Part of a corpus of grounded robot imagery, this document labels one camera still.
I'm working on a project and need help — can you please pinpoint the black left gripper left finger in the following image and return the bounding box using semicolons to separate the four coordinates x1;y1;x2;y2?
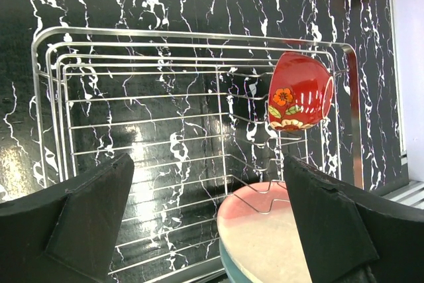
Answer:
1;154;134;282

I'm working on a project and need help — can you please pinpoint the teal plate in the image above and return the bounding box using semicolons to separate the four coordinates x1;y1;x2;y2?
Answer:
219;240;251;283

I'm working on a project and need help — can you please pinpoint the wire dish rack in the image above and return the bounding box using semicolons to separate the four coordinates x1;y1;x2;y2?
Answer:
30;27;363;282

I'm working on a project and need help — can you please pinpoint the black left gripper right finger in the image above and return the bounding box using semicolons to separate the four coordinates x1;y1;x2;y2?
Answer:
284;154;423;282

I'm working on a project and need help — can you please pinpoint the red floral ceramic bowl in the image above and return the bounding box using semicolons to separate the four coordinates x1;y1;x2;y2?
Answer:
268;52;334;131

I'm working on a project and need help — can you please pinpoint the cream pink plate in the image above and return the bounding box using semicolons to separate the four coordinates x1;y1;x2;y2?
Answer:
217;182;311;282

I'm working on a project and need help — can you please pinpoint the black marble pattern mat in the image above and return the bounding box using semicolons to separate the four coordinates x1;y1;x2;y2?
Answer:
0;0;408;283

